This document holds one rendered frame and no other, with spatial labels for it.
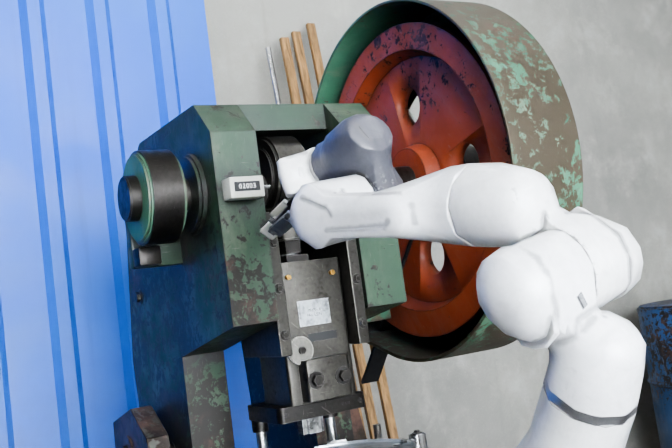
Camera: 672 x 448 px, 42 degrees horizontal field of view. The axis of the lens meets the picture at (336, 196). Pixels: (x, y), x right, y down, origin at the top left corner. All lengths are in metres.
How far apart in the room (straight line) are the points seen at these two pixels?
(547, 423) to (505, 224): 0.24
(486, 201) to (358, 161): 0.31
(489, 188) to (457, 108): 0.87
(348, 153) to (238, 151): 0.43
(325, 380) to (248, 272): 0.27
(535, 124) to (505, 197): 0.70
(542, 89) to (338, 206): 0.69
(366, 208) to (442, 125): 0.81
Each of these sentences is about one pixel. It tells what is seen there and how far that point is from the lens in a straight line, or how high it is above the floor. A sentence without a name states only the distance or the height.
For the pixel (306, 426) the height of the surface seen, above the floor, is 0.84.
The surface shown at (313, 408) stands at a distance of 1.80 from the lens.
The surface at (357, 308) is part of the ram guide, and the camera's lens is 1.80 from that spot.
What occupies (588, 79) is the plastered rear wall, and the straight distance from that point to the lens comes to 4.22.
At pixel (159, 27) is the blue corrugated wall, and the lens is 3.09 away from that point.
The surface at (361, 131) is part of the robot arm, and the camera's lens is 1.32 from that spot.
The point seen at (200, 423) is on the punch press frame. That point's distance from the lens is 1.97.
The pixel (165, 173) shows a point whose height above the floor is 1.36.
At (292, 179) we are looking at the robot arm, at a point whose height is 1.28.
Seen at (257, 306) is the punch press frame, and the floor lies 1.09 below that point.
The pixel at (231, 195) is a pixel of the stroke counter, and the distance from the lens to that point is 1.65.
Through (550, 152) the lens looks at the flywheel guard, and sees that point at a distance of 1.77.
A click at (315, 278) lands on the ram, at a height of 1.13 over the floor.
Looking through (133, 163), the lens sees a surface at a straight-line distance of 1.76.
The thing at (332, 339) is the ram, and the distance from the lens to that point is 1.81.
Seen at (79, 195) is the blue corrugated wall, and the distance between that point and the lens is 2.90.
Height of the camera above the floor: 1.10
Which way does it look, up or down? 6 degrees up
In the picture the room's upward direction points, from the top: 8 degrees counter-clockwise
